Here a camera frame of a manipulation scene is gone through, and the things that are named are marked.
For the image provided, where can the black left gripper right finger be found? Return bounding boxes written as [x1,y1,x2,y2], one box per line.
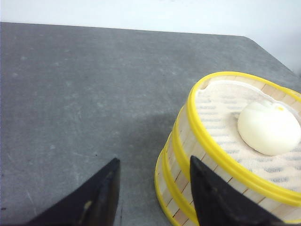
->
[190,156,288,226]

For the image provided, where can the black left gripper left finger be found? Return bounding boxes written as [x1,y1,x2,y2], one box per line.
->
[27,158,120,226]

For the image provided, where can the front bamboo steamer basket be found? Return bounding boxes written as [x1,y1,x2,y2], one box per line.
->
[154,148,189,226]

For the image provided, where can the white bun orange dot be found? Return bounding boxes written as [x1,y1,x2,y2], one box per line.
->
[238,101,301,156]

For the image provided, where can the white mesh steamer liner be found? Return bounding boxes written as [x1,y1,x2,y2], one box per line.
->
[195,81,301,192]

